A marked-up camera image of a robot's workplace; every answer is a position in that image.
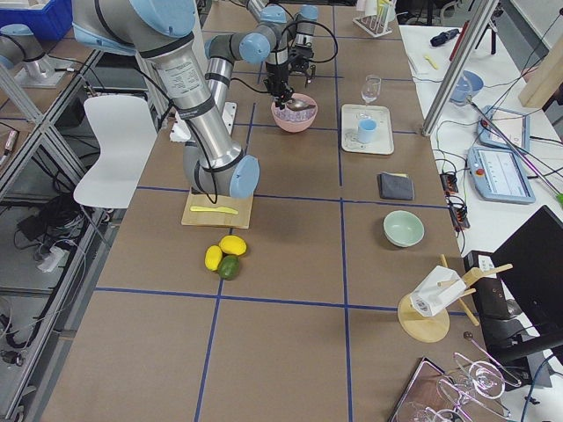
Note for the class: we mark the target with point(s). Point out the aluminium frame post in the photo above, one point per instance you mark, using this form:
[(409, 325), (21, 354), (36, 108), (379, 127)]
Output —
[(467, 43)]

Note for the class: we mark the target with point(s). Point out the black monitor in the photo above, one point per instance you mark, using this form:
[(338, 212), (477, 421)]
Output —
[(534, 281)]

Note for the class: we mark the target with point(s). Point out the cream plastic serving tray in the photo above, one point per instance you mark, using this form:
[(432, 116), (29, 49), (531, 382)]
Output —
[(382, 145)]

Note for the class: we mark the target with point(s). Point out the light blue plastic cup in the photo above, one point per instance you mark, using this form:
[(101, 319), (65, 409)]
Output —
[(366, 131)]

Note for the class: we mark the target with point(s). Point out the green avocado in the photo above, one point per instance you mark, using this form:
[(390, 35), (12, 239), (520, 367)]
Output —
[(229, 267)]

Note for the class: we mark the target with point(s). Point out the yellow plastic spoon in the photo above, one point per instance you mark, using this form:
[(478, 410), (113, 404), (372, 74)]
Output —
[(431, 62)]

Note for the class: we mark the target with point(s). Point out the dark glass rack tray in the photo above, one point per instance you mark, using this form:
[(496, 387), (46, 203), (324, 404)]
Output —
[(470, 391)]

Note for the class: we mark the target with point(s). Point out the green ceramic bowl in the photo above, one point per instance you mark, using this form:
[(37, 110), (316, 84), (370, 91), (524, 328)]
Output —
[(403, 229)]

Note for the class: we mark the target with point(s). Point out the metal ice scoop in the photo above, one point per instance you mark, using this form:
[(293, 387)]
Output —
[(298, 105)]

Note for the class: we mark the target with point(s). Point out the yellow lemon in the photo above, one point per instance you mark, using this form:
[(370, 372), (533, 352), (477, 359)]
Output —
[(213, 257), (233, 245)]

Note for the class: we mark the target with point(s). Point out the yellow plastic knife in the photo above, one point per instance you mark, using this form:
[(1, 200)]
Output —
[(223, 210)]

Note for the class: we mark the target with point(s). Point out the blue storage bin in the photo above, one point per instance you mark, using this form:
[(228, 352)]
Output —
[(48, 20)]

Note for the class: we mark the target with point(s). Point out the white chair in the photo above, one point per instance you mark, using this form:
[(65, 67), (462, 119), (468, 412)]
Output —
[(124, 129)]

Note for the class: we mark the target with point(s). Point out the wooden paper towel stand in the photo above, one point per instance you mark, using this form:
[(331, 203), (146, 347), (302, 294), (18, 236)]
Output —
[(423, 313)]

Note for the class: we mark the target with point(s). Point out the grey folded cloth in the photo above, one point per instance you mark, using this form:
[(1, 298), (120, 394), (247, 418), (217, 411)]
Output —
[(395, 187)]

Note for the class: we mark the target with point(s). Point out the blue plastic bowl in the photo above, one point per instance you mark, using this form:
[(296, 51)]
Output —
[(468, 86)]

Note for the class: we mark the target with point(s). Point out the clear wine glass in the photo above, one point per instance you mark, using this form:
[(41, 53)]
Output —
[(370, 92)]

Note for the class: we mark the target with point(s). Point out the pink bowl of ice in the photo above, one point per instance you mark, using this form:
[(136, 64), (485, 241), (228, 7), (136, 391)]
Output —
[(295, 121)]

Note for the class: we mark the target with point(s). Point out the teach pendant tablet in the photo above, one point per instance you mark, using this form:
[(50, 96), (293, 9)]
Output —
[(498, 176), (513, 124)]

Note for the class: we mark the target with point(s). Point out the white wire cup rack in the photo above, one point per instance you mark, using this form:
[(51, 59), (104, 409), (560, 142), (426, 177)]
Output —
[(375, 16)]

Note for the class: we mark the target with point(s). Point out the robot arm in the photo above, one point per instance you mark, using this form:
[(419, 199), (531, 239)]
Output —
[(282, 40), (163, 33)]

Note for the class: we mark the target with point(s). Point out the wooden cutting board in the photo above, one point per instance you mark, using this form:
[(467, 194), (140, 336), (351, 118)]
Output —
[(240, 221)]

